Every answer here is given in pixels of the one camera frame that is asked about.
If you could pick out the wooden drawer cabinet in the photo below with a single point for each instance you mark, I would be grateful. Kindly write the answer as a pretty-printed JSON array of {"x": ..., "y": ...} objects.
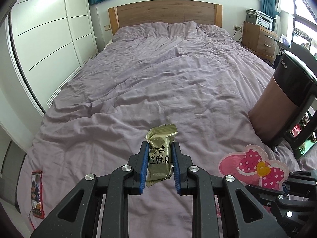
[{"x": 261, "y": 41}]

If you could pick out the olive green candy wrapper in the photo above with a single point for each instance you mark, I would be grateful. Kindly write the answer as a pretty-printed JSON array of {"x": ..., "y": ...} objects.
[{"x": 160, "y": 139}]

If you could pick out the green metal tray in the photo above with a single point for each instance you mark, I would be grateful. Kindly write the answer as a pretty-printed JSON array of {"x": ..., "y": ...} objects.
[{"x": 303, "y": 138}]

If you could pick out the red smartphone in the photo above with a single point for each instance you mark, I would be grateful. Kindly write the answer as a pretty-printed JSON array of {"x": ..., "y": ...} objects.
[{"x": 36, "y": 195}]

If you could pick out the wall power socket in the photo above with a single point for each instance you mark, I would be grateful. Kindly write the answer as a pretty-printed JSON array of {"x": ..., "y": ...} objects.
[{"x": 237, "y": 28}]

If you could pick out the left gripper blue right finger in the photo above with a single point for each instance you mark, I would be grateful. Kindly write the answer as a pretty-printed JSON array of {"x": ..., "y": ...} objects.
[{"x": 176, "y": 168}]

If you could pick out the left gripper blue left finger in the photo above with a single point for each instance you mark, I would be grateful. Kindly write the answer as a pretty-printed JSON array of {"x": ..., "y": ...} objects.
[{"x": 143, "y": 157}]

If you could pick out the grey office chair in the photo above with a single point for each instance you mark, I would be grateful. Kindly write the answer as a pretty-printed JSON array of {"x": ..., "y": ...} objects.
[{"x": 305, "y": 56}]

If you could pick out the black copper electric kettle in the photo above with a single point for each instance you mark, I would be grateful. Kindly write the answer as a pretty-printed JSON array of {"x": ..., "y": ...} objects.
[{"x": 285, "y": 101}]

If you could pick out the pink My Melody pouch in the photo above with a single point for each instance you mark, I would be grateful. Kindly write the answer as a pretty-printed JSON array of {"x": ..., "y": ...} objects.
[{"x": 253, "y": 167}]

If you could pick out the white wardrobe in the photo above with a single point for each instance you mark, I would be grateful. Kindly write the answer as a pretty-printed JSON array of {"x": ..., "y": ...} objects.
[{"x": 53, "y": 40}]

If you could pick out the white printer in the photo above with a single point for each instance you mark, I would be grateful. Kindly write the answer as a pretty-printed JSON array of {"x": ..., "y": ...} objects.
[{"x": 259, "y": 18}]

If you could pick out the wooden headboard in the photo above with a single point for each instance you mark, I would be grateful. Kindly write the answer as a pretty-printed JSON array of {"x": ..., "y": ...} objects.
[{"x": 166, "y": 11}]

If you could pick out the purple bed duvet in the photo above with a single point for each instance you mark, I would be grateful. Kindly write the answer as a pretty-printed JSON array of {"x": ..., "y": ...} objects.
[{"x": 194, "y": 76}]

